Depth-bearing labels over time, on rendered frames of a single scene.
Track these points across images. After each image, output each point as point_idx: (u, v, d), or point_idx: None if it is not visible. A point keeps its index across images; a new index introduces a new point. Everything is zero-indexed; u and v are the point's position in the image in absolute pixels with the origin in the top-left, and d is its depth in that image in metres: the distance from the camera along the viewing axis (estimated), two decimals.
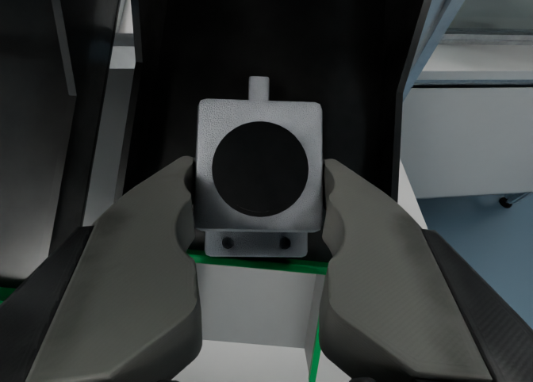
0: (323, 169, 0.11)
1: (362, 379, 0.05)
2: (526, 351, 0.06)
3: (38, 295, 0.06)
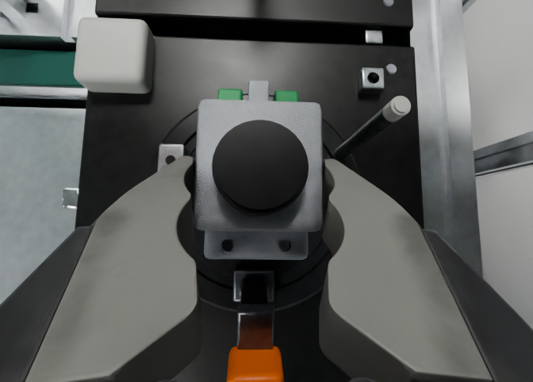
0: (323, 169, 0.11)
1: (362, 379, 0.05)
2: (526, 351, 0.06)
3: (38, 295, 0.06)
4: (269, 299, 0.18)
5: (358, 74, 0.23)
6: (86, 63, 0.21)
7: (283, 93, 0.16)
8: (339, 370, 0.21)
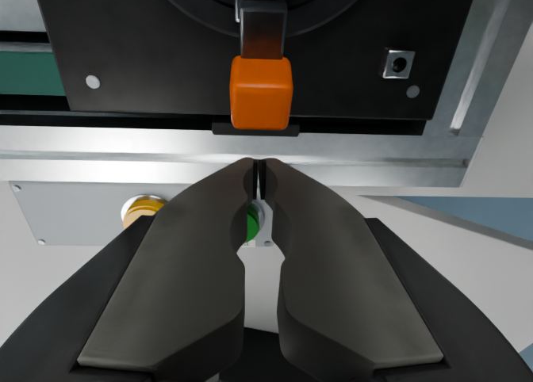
0: (265, 169, 0.11)
1: (362, 379, 0.05)
2: (468, 322, 0.06)
3: (100, 274, 0.07)
4: None
5: None
6: None
7: None
8: (344, 105, 0.21)
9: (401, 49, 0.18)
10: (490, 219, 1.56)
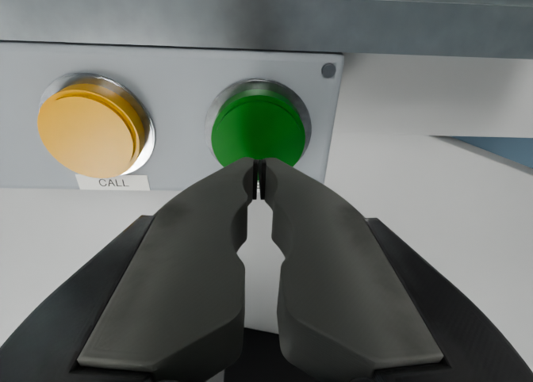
0: (265, 169, 0.11)
1: (362, 379, 0.05)
2: (468, 322, 0.06)
3: (100, 274, 0.07)
4: None
5: None
6: None
7: None
8: None
9: None
10: None
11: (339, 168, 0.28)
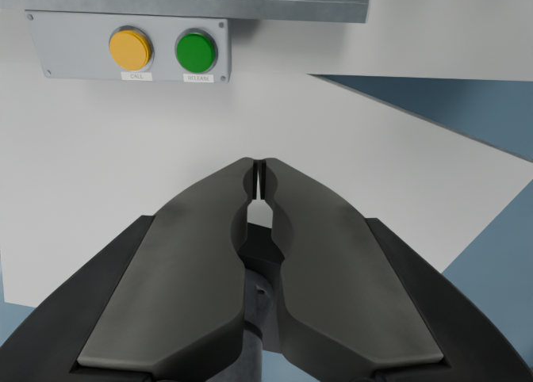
0: (265, 169, 0.11)
1: (362, 379, 0.05)
2: (468, 322, 0.06)
3: (100, 274, 0.07)
4: None
5: None
6: None
7: None
8: None
9: None
10: None
11: (258, 93, 0.48)
